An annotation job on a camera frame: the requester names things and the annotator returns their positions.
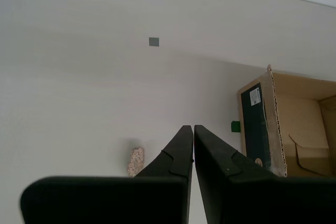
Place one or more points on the green tape strip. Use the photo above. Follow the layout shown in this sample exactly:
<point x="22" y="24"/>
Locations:
<point x="235" y="126"/>

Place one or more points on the pinkish speckled granite rock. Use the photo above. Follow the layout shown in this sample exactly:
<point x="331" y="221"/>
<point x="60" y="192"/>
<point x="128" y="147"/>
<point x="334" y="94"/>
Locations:
<point x="136" y="161"/>

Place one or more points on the gray tape square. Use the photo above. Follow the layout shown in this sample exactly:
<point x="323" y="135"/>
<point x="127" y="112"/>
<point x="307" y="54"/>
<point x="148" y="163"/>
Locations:
<point x="154" y="41"/>

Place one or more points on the open brown cardboard box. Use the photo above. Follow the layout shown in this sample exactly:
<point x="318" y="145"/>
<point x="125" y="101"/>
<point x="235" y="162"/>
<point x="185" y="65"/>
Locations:
<point x="296" y="119"/>

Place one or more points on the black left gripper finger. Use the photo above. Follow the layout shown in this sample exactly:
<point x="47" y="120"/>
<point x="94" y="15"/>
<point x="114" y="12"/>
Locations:
<point x="249" y="197"/>
<point x="118" y="197"/>

